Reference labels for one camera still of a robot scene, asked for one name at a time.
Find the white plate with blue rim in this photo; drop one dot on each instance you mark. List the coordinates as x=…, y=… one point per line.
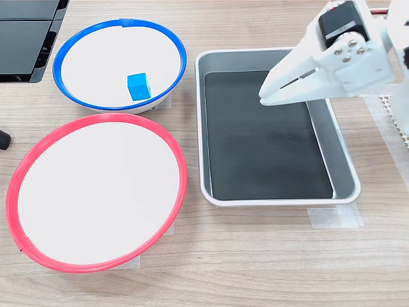
x=105, y=57

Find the small black rounded object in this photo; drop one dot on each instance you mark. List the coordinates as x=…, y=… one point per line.
x=4, y=139

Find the black tray mat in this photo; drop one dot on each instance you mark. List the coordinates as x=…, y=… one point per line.
x=255, y=144

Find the steel tray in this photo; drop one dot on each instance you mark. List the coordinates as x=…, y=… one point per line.
x=338, y=153

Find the blue cube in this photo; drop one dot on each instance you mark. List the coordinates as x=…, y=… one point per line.
x=139, y=88

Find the white plate with red rim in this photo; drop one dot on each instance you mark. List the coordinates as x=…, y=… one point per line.
x=99, y=192

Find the clear tape strip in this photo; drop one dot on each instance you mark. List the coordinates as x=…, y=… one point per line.
x=383, y=128
x=132, y=263
x=335, y=217

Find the black glossy device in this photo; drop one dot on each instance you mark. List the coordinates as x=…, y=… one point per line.
x=22, y=41

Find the pale perforated base plate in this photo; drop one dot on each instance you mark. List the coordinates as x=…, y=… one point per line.
x=405, y=139

